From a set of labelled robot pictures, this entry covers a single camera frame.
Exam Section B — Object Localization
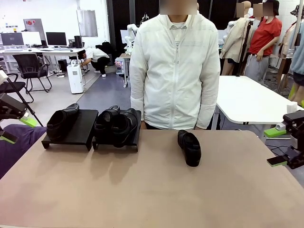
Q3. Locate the mannequin in red shirt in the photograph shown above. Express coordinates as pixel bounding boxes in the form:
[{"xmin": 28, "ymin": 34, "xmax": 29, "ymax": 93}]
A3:
[{"xmin": 244, "ymin": 0, "xmax": 283, "ymax": 84}]

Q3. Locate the silver clothes rack pole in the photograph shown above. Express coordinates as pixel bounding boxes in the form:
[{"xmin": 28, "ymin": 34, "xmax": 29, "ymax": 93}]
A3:
[{"xmin": 276, "ymin": 14, "xmax": 301, "ymax": 95}]

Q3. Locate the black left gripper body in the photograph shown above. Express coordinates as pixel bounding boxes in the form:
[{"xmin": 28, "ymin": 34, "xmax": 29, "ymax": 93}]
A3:
[{"xmin": 0, "ymin": 93, "xmax": 6, "ymax": 133}]

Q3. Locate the person's right forearm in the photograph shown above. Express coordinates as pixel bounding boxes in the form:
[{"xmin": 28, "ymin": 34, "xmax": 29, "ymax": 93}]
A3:
[{"xmin": 130, "ymin": 85, "xmax": 146, "ymax": 124}]

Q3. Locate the black metal frame chair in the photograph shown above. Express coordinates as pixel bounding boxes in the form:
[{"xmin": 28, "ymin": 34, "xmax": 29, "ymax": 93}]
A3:
[{"xmin": 0, "ymin": 73, "xmax": 34, "ymax": 103}]

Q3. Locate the person in white jersey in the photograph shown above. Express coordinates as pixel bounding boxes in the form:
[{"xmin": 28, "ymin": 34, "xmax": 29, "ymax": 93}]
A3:
[{"xmin": 78, "ymin": 47, "xmax": 110, "ymax": 78}]

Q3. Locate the person's left forearm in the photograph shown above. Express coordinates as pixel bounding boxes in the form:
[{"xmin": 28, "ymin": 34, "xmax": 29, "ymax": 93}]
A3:
[{"xmin": 196, "ymin": 95, "xmax": 220, "ymax": 130}]

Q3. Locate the dark bucket hat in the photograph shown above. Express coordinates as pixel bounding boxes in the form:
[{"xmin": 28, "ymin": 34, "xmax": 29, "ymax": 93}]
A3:
[{"xmin": 290, "ymin": 4, "xmax": 304, "ymax": 17}]

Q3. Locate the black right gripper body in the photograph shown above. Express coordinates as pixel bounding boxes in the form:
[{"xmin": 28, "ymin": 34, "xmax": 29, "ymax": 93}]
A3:
[{"xmin": 294, "ymin": 110, "xmax": 304, "ymax": 167}]

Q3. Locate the white table with legs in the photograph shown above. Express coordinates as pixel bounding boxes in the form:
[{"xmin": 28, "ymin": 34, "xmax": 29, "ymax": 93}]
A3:
[{"xmin": 211, "ymin": 75, "xmax": 304, "ymax": 143}]

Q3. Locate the black backpack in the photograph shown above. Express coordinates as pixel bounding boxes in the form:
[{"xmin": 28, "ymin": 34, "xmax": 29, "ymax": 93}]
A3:
[{"xmin": 96, "ymin": 40, "xmax": 114, "ymax": 54}]

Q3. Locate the lit computer case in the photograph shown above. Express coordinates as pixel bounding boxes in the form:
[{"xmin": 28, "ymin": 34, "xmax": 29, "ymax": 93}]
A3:
[{"xmin": 115, "ymin": 57, "xmax": 130, "ymax": 76}]

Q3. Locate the mannequin in beige coat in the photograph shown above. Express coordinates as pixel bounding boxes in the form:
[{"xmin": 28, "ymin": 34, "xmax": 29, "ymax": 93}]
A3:
[{"xmin": 219, "ymin": 1, "xmax": 252, "ymax": 76}]

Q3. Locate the black mesh office chair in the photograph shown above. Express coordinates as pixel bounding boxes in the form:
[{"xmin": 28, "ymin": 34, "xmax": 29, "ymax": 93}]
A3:
[{"xmin": 12, "ymin": 54, "xmax": 53, "ymax": 93}]

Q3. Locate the person in white jacket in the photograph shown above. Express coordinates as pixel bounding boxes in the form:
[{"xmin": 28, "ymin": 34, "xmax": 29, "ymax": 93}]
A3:
[{"xmin": 129, "ymin": 7, "xmax": 220, "ymax": 131}]

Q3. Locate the white air purifier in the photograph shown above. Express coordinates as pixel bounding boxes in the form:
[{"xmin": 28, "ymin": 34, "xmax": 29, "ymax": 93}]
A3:
[{"xmin": 66, "ymin": 60, "xmax": 85, "ymax": 95}]

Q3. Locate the grey poster with red circle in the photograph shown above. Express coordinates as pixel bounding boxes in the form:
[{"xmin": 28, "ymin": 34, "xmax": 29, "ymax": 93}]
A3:
[{"xmin": 23, "ymin": 18, "xmax": 46, "ymax": 41}]

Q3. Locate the grey computer monitor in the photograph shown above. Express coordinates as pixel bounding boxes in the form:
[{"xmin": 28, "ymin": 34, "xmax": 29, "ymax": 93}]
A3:
[{"xmin": 0, "ymin": 32, "xmax": 25, "ymax": 47}]

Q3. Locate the black leather shoe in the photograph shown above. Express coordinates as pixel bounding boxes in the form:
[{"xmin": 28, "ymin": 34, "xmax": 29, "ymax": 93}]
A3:
[
  {"xmin": 47, "ymin": 103, "xmax": 80, "ymax": 142},
  {"xmin": 94, "ymin": 105, "xmax": 121, "ymax": 143},
  {"xmin": 111, "ymin": 108, "xmax": 139, "ymax": 148},
  {"xmin": 177, "ymin": 129, "xmax": 202, "ymax": 167}
]

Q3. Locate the mannequin in blue top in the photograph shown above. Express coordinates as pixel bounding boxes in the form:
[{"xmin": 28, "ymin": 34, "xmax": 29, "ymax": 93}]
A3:
[{"xmin": 288, "ymin": 35, "xmax": 304, "ymax": 105}]

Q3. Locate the slanted black tripod leg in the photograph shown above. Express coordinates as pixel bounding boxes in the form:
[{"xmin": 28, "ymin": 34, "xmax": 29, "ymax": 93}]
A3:
[{"xmin": 6, "ymin": 77, "xmax": 45, "ymax": 128}]

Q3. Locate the small white background robot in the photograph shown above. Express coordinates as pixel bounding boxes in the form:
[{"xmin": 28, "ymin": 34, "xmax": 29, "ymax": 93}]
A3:
[{"xmin": 125, "ymin": 23, "xmax": 140, "ymax": 57}]

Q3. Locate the black computer monitor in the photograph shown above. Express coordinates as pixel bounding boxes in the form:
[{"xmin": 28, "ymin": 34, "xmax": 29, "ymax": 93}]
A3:
[{"xmin": 46, "ymin": 32, "xmax": 68, "ymax": 47}]

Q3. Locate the metal wall panel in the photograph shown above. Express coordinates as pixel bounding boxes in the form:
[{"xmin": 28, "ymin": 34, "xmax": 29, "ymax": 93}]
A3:
[{"xmin": 76, "ymin": 9, "xmax": 98, "ymax": 38}]

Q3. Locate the long white office desk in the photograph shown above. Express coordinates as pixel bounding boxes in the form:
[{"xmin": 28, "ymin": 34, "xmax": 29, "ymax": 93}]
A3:
[{"xmin": 0, "ymin": 47, "xmax": 90, "ymax": 74}]

